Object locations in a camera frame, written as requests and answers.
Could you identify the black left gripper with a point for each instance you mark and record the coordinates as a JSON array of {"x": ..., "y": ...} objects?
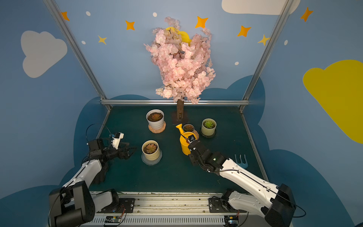
[{"x": 121, "y": 152}]

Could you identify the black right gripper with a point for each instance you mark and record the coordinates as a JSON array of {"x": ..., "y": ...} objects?
[{"x": 195, "y": 144}]

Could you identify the yellow watering can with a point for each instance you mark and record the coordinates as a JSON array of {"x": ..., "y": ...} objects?
[{"x": 184, "y": 135}]

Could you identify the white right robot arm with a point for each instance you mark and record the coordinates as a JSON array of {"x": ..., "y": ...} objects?
[{"x": 276, "y": 204}]

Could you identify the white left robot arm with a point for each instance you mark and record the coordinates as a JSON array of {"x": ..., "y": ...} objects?
[{"x": 73, "y": 205}]

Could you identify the pink green rosette succulent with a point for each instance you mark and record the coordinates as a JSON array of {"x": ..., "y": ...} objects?
[{"x": 150, "y": 148}]

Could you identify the bright green succulent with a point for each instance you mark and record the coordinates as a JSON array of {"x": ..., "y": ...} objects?
[{"x": 209, "y": 124}]

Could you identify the green red succulent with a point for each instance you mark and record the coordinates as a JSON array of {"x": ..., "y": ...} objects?
[{"x": 189, "y": 128}]

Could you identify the red orange succulent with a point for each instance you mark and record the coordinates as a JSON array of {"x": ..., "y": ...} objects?
[{"x": 155, "y": 117}]

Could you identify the cream ribbed pot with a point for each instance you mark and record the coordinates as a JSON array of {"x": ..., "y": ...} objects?
[{"x": 148, "y": 142}]

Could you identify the clear faceted saucer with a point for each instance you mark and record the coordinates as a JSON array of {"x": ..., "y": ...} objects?
[{"x": 150, "y": 162}]

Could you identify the dark round saucer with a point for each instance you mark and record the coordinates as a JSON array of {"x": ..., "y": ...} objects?
[{"x": 208, "y": 136}]

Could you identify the pink faceted saucer left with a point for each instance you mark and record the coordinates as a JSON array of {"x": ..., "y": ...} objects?
[{"x": 159, "y": 130}]

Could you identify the blue yellow garden fork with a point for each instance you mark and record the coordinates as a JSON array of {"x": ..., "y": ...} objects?
[{"x": 241, "y": 161}]

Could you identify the pale green ribbed pot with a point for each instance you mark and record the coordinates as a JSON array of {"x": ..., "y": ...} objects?
[{"x": 205, "y": 130}]

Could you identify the large white pot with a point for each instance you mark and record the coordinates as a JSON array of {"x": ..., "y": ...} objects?
[{"x": 155, "y": 125}]

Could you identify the small beige pot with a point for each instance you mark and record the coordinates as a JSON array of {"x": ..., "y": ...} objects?
[{"x": 184, "y": 130}]

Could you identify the right circuit board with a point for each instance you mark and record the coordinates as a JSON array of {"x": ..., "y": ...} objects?
[{"x": 231, "y": 221}]

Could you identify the circuit board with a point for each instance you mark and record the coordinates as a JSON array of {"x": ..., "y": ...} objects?
[
  {"x": 110, "y": 220},
  {"x": 231, "y": 221}
]

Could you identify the brown tree trunk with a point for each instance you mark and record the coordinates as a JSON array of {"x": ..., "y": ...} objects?
[{"x": 180, "y": 109}]

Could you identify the left circuit board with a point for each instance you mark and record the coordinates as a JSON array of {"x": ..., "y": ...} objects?
[{"x": 110, "y": 220}]

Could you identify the pink blossom tree crown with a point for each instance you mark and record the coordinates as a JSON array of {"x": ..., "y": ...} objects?
[{"x": 184, "y": 62}]

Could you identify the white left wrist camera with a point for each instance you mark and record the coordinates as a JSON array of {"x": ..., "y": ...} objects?
[{"x": 117, "y": 139}]

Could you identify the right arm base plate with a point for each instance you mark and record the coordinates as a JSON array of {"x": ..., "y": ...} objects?
[{"x": 218, "y": 205}]

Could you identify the right side floor rail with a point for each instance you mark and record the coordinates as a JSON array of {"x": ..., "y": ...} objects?
[{"x": 258, "y": 158}]

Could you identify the floor rail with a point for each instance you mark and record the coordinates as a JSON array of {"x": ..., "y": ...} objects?
[
  {"x": 103, "y": 124},
  {"x": 258, "y": 158}
]

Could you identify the left side floor rail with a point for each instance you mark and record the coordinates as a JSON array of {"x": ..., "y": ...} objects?
[{"x": 103, "y": 124}]

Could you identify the metal tree base plate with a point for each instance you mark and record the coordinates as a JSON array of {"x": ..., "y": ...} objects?
[{"x": 176, "y": 120}]

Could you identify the aluminium back rail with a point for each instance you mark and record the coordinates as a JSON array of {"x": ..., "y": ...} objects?
[{"x": 124, "y": 102}]

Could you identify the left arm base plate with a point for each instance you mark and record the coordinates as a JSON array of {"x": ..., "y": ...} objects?
[{"x": 123, "y": 205}]

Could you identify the aluminium front rail base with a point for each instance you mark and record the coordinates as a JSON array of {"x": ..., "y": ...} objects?
[{"x": 167, "y": 209}]

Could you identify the aluminium frame post left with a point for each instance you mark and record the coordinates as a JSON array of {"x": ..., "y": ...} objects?
[{"x": 66, "y": 31}]

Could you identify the aluminium frame post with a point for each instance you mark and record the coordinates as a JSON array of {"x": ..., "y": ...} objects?
[
  {"x": 66, "y": 31},
  {"x": 277, "y": 29}
]

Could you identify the aluminium frame post right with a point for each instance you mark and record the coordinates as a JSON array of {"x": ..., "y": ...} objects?
[{"x": 277, "y": 29}]

